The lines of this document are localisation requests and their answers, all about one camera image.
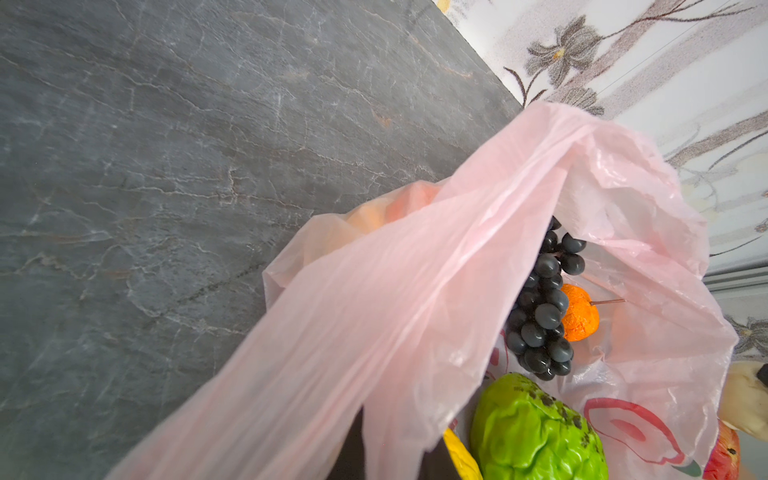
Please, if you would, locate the pink plastic bag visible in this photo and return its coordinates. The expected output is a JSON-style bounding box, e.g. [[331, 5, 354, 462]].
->
[[111, 102, 737, 479]]

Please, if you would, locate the green fake fruit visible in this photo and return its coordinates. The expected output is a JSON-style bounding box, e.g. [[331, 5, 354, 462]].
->
[[469, 373, 610, 480]]

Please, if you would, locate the beige fake fruit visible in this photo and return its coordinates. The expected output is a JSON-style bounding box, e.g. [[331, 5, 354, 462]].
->
[[718, 361, 768, 442]]

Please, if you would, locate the red fake apple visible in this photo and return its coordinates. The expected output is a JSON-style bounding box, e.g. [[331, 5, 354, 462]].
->
[[702, 420, 741, 480]]

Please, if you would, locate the dark fake grape bunch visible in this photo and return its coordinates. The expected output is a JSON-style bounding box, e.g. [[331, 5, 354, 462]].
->
[[504, 217, 587, 381]]

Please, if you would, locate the yellow fake banana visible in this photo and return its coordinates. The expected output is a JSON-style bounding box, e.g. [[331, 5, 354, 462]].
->
[[443, 428, 483, 480]]

